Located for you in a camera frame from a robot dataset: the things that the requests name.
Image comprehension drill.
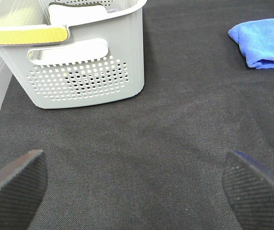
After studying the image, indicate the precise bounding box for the grey perforated plastic basket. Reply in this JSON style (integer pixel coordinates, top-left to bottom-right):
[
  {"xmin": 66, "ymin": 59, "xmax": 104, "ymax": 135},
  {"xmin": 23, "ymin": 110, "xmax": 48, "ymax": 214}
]
[{"xmin": 0, "ymin": 0, "xmax": 146, "ymax": 109}]

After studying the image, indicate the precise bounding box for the yellow basket handle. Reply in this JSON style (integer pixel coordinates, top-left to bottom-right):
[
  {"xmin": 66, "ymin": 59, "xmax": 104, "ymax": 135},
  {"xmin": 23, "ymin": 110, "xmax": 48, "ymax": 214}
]
[{"xmin": 0, "ymin": 0, "xmax": 68, "ymax": 46}]

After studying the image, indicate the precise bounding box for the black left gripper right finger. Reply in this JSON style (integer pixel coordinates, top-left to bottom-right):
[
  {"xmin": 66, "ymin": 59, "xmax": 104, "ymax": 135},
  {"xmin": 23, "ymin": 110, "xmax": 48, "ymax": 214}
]
[{"xmin": 222, "ymin": 150, "xmax": 274, "ymax": 230}]

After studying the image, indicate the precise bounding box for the black fabric table mat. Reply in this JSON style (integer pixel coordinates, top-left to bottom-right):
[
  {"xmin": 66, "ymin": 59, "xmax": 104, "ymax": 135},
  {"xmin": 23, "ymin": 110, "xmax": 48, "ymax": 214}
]
[{"xmin": 0, "ymin": 0, "xmax": 274, "ymax": 230}]

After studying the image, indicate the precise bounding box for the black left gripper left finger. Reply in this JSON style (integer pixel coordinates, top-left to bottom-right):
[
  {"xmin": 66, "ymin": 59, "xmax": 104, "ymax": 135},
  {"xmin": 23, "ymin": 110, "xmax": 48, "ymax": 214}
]
[{"xmin": 0, "ymin": 149, "xmax": 48, "ymax": 230}]

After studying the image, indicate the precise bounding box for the blue towel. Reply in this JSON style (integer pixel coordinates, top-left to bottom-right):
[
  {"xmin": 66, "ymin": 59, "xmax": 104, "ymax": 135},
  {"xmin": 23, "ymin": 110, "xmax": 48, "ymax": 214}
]
[{"xmin": 228, "ymin": 18, "xmax": 274, "ymax": 69}]

